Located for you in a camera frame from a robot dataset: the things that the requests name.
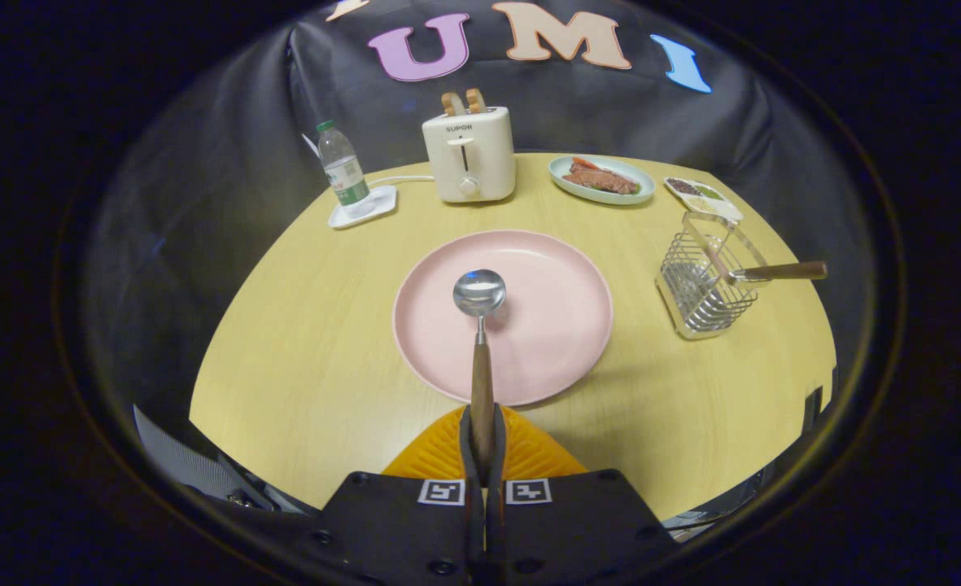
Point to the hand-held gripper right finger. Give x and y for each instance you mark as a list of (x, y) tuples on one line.
[(578, 529)]

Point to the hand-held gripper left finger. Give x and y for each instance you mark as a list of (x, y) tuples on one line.
[(403, 529)]

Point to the pink round plate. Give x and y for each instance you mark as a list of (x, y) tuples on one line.
[(549, 325)]

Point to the grey mesh chair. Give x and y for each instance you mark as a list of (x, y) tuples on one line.
[(179, 460)]

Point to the clear cutlery drainer basket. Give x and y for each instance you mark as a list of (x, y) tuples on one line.
[(696, 303)]

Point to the white square coaster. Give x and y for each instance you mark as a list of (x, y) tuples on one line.
[(384, 203)]

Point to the pale green food plate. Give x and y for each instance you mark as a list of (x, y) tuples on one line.
[(602, 198)]

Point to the brown meat slice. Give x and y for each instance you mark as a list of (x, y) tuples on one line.
[(602, 179)]

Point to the white divided condiment dish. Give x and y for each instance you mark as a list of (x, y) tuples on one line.
[(726, 208)]

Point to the clear plastic water bottle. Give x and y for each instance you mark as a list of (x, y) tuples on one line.
[(346, 175)]

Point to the orange carrot piece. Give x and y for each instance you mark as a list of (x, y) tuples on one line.
[(586, 163)]

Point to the white toaster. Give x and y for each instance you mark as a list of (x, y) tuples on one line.
[(490, 163)]

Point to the black backdrop cloth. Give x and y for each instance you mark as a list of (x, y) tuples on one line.
[(773, 203)]

